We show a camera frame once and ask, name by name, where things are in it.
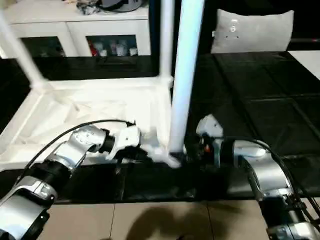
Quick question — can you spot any grey cushion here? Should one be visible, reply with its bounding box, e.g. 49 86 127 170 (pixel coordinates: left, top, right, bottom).
210 8 295 54

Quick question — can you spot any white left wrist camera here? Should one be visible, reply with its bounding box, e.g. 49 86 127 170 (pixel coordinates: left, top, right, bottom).
106 123 143 161

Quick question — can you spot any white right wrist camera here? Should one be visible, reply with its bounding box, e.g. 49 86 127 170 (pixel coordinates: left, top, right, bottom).
195 114 224 168

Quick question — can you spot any black television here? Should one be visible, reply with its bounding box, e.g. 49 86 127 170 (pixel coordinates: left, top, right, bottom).
289 37 320 51

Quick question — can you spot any grey round cooker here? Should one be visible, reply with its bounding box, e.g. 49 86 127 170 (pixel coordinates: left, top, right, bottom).
99 0 142 13

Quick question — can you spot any white plastic table top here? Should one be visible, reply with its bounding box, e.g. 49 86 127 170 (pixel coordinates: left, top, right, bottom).
0 76 182 173

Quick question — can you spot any white flat board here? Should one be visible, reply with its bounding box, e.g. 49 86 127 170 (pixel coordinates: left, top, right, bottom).
287 49 320 81

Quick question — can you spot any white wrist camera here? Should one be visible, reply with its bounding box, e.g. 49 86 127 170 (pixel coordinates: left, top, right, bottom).
106 123 143 161
195 114 224 168

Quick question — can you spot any black work mat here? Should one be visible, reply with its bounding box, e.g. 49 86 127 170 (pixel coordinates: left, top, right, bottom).
0 51 320 202

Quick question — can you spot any white glass-door cabinet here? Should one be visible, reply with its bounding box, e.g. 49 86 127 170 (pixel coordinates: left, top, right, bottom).
0 0 152 59

